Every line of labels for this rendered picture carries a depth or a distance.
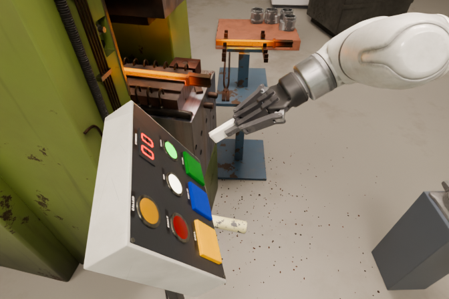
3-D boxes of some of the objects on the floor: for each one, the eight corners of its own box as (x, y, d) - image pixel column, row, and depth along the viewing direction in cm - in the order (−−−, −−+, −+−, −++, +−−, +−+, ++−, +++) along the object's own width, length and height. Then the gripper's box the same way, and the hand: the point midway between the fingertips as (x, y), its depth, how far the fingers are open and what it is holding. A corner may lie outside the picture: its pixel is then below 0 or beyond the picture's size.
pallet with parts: (290, 27, 399) (294, 5, 378) (301, 50, 342) (307, 26, 321) (216, 27, 398) (216, 5, 377) (215, 51, 342) (214, 26, 321)
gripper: (319, 113, 57) (226, 165, 62) (294, 81, 67) (214, 129, 71) (310, 89, 52) (209, 149, 57) (284, 59, 62) (199, 112, 66)
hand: (224, 130), depth 63 cm, fingers closed
